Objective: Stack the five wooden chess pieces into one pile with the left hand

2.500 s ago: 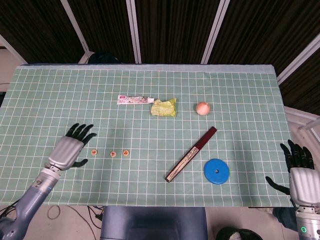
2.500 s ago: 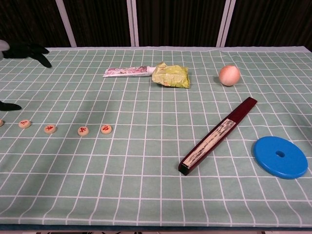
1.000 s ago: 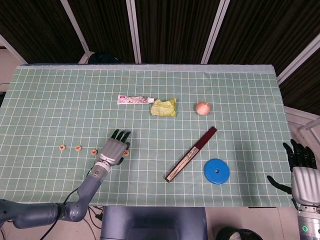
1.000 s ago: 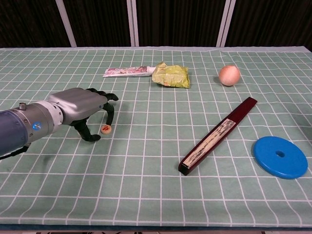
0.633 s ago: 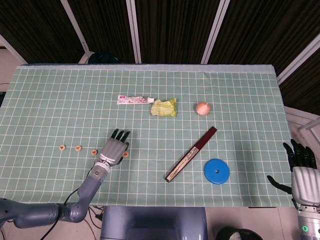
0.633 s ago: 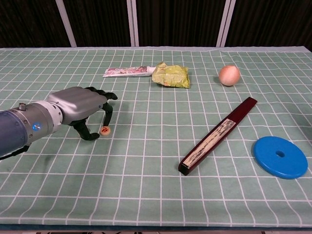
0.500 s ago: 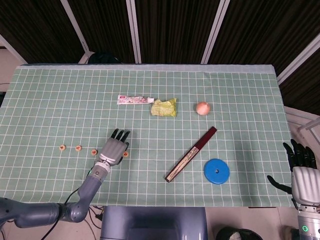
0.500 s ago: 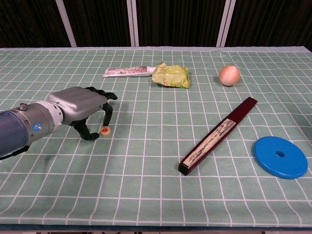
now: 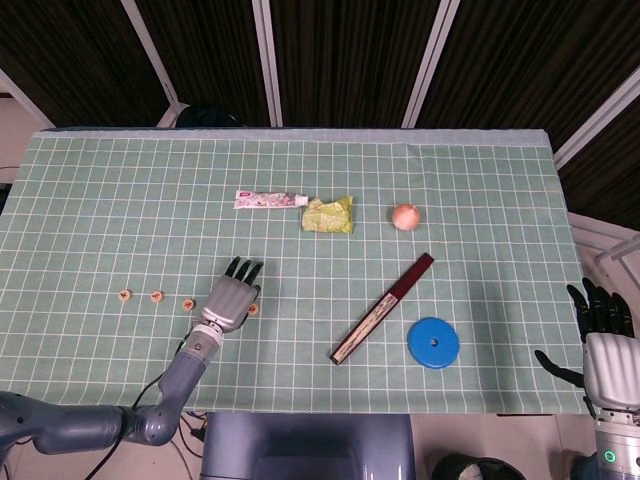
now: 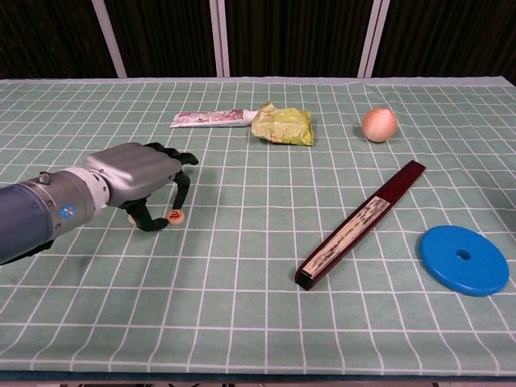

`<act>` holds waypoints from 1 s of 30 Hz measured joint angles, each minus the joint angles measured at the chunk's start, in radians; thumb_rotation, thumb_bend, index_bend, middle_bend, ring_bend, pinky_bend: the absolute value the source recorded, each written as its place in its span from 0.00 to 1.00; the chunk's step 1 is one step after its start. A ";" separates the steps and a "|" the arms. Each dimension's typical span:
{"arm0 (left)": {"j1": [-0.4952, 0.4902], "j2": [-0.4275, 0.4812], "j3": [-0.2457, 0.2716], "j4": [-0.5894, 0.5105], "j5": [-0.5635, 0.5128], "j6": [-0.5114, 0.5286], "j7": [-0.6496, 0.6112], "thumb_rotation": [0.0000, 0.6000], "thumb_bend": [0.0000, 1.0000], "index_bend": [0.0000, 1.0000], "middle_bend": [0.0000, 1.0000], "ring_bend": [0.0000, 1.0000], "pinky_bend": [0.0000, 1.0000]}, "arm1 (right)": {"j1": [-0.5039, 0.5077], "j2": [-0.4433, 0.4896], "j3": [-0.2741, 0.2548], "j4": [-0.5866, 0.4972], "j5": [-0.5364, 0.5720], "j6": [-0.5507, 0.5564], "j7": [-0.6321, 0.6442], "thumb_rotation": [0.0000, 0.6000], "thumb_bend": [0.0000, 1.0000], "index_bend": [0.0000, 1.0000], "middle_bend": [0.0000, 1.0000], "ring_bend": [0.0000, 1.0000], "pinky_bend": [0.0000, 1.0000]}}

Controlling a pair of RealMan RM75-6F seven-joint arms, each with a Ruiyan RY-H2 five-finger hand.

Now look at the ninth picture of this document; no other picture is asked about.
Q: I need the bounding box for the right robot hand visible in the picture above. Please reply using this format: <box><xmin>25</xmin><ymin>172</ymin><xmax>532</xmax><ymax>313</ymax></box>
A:
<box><xmin>533</xmin><ymin>278</ymin><xmax>640</xmax><ymax>414</ymax></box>

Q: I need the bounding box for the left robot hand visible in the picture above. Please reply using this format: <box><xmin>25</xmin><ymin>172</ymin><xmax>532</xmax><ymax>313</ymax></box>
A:
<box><xmin>199</xmin><ymin>256</ymin><xmax>265</xmax><ymax>335</ymax></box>

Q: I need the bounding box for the green grid tablecloth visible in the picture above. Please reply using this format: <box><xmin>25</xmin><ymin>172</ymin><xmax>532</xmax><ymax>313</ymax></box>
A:
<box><xmin>0</xmin><ymin>128</ymin><xmax>591</xmax><ymax>416</ymax></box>

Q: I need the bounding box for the white pink toothpaste tube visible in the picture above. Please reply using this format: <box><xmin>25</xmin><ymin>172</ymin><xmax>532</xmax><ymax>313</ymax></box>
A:
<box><xmin>233</xmin><ymin>188</ymin><xmax>310</xmax><ymax>211</ymax></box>

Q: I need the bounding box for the yellow-green snack bag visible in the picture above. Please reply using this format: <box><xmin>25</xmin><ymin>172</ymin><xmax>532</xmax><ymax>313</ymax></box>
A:
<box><xmin>300</xmin><ymin>194</ymin><xmax>355</xmax><ymax>235</ymax></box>

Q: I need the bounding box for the white metal rack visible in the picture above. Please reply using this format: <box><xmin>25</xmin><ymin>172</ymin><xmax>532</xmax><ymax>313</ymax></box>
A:
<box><xmin>567</xmin><ymin>212</ymin><xmax>640</xmax><ymax>296</ymax></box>

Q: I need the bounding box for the dark red folding fan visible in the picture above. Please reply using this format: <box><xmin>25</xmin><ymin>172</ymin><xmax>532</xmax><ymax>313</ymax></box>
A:
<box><xmin>328</xmin><ymin>252</ymin><xmax>435</xmax><ymax>365</ymax></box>

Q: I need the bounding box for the blue-grey robot torso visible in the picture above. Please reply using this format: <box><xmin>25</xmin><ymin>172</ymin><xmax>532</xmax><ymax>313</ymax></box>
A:
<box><xmin>199</xmin><ymin>412</ymin><xmax>417</xmax><ymax>480</ymax></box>

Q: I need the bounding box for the black chair back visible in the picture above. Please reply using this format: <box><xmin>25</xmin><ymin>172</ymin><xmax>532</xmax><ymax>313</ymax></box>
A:
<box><xmin>175</xmin><ymin>103</ymin><xmax>245</xmax><ymax>129</ymax></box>

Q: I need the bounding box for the blue disc with hole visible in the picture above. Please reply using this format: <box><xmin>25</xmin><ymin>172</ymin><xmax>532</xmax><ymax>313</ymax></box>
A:
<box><xmin>406</xmin><ymin>316</ymin><xmax>461</xmax><ymax>371</ymax></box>

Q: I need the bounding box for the black waste bin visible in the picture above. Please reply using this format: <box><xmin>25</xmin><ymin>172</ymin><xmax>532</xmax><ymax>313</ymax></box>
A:
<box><xmin>431</xmin><ymin>453</ymin><xmax>527</xmax><ymax>480</ymax></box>

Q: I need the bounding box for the onion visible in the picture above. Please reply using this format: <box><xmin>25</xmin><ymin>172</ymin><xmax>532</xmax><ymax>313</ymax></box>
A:
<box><xmin>391</xmin><ymin>203</ymin><xmax>423</xmax><ymax>231</ymax></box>

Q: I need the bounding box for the floor cable cluster with plug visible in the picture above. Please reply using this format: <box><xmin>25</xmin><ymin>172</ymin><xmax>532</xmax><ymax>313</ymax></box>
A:
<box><xmin>174</xmin><ymin>410</ymin><xmax>207</xmax><ymax>480</ymax></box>

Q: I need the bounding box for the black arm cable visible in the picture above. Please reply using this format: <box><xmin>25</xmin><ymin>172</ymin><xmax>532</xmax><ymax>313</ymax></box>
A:
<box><xmin>84</xmin><ymin>327</ymin><xmax>199</xmax><ymax>480</ymax></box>

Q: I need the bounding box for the white partition frame post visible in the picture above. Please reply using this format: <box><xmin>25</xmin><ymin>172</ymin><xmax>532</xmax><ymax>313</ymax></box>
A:
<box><xmin>552</xmin><ymin>64</ymin><xmax>640</xmax><ymax>170</ymax></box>
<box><xmin>251</xmin><ymin>0</ymin><xmax>284</xmax><ymax>127</ymax></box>
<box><xmin>0</xmin><ymin>67</ymin><xmax>55</xmax><ymax>130</ymax></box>
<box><xmin>119</xmin><ymin>0</ymin><xmax>181</xmax><ymax>126</ymax></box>
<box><xmin>401</xmin><ymin>0</ymin><xmax>461</xmax><ymax>129</ymax></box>

